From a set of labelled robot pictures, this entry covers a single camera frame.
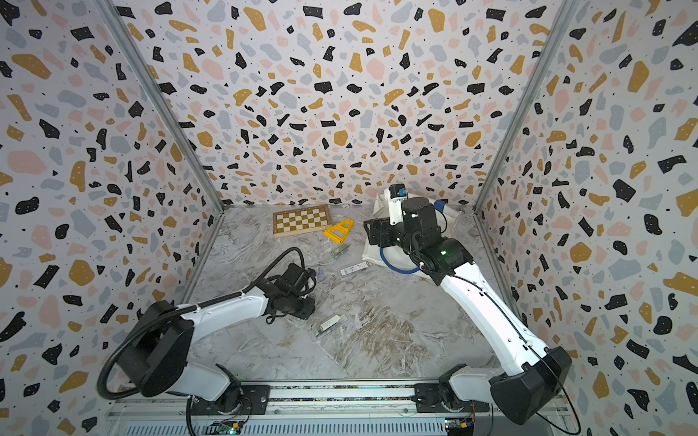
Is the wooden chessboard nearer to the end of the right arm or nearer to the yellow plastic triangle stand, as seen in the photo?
the yellow plastic triangle stand

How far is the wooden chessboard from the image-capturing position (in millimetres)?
1132

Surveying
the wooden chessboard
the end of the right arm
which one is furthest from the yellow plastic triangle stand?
the end of the right arm
